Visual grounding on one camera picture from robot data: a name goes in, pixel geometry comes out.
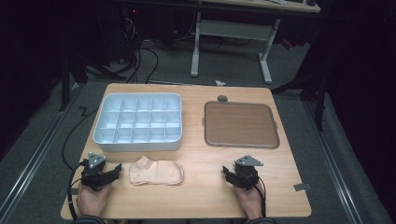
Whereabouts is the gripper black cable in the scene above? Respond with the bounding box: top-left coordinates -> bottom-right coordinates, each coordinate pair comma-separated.
252,174 -> 268,218
66,159 -> 90,222

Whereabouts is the metal floor rail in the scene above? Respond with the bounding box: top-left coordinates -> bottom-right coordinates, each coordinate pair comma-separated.
302,100 -> 364,224
0,83 -> 86,220

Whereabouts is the person's right hand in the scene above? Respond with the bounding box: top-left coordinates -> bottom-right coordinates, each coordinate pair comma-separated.
233,182 -> 266,221

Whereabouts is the beige sock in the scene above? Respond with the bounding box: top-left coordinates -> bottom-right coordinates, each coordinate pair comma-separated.
128,155 -> 185,187

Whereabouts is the white divided storage box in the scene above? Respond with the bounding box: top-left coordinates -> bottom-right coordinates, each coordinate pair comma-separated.
92,92 -> 183,153

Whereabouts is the person's left hand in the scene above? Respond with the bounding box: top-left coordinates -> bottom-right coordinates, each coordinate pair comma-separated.
76,182 -> 112,218

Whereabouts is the person's right striped sleeve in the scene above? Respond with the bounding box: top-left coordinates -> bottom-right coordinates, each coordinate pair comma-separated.
246,217 -> 278,224

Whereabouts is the dark computer case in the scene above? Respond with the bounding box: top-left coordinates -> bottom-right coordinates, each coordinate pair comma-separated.
120,5 -> 143,64

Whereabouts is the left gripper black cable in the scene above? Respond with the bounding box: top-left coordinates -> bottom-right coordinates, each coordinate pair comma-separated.
66,159 -> 90,222

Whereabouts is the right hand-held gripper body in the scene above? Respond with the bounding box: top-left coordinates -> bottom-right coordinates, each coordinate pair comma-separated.
233,154 -> 264,191

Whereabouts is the desk with white legs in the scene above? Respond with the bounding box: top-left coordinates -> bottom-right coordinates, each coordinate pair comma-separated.
189,0 -> 322,85

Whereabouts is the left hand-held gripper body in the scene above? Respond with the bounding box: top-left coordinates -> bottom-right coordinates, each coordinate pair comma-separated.
80,151 -> 110,191

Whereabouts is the person's striped sleeve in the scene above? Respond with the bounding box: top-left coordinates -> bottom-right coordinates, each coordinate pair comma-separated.
72,215 -> 107,224
246,217 -> 278,224

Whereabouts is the brown tray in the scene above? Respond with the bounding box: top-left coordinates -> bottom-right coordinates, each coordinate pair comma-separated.
203,100 -> 281,149

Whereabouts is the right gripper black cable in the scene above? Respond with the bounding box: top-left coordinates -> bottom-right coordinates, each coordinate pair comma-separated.
252,174 -> 268,218

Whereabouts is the black metal stand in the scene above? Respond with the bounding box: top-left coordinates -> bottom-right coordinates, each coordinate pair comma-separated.
58,50 -> 127,112
270,59 -> 329,133

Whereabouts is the bundle of black cables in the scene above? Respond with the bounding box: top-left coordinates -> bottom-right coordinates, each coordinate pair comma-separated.
123,17 -> 161,85

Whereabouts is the person's left striped sleeve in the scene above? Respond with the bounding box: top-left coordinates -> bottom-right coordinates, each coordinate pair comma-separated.
72,215 -> 107,224

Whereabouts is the black floor cable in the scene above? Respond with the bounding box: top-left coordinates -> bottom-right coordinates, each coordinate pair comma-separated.
61,105 -> 101,173

